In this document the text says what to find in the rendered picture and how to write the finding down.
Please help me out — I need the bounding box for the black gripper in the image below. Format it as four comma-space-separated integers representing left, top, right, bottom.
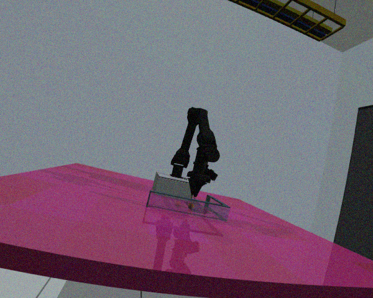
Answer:
187, 160, 211, 197

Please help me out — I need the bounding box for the clear l-shaped low wall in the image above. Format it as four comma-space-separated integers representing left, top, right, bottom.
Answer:
148, 192, 230, 222

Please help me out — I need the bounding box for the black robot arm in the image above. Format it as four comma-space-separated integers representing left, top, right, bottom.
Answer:
170, 107, 220, 181

